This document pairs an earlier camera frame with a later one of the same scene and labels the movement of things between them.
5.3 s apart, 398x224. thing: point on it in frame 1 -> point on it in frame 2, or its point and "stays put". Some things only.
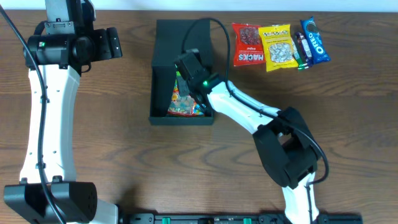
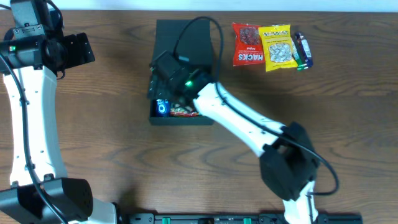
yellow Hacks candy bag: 278,46 stays put
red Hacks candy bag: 249,47 stays put
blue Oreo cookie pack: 313,37 -> 163,107
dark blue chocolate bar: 305,51 stays put
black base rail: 237,218 stays put
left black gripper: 104,43 -> 78,48
